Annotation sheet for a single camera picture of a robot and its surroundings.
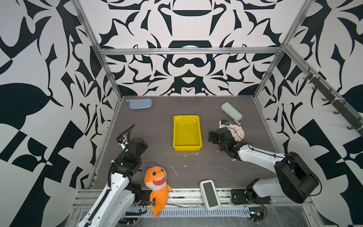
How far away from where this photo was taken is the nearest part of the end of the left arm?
543mm

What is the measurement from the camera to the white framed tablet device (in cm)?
70

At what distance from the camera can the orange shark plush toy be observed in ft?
2.30

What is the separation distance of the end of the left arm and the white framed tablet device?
0.35 m

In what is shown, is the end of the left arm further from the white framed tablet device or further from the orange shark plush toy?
the white framed tablet device

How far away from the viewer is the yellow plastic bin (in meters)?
0.90
